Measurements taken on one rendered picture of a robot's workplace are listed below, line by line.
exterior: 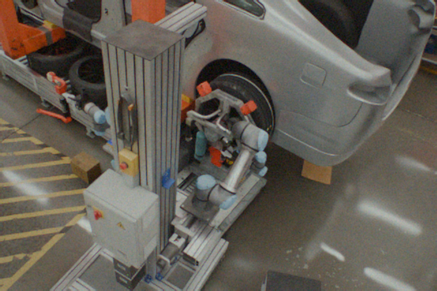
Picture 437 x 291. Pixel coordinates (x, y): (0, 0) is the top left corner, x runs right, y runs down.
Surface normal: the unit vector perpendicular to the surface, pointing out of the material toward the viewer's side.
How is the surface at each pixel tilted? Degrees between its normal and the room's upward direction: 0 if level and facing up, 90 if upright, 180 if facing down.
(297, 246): 0
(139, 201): 0
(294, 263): 0
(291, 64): 90
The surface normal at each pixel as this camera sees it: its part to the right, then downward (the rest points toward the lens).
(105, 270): 0.11, -0.71
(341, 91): -0.56, 0.53
